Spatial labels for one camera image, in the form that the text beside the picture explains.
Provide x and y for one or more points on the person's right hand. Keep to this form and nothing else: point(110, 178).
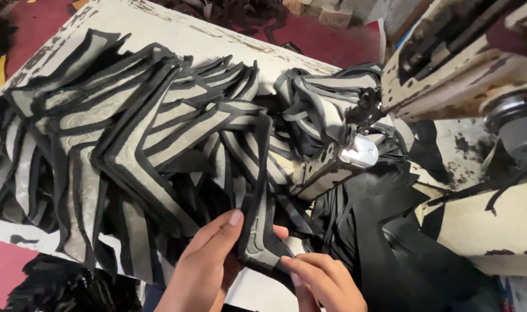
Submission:
point(328, 284)

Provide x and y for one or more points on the person's left hand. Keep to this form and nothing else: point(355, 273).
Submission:
point(203, 268)

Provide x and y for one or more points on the grey black-edged shoe piece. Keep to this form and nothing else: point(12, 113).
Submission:
point(259, 225)

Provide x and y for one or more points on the heap of black fabric pieces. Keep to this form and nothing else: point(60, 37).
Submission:
point(389, 242)

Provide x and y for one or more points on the pile of black offcuts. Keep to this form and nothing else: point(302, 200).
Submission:
point(73, 286)

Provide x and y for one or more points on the pile of grey shoe uppers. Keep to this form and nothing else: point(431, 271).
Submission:
point(116, 147)

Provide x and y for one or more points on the bundle of stitched shoe uppers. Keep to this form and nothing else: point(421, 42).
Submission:
point(324, 108)

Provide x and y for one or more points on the worn beige sewing machine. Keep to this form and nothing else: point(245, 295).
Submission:
point(441, 108)

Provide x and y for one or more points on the heap of black scraps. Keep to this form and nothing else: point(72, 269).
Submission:
point(229, 15)

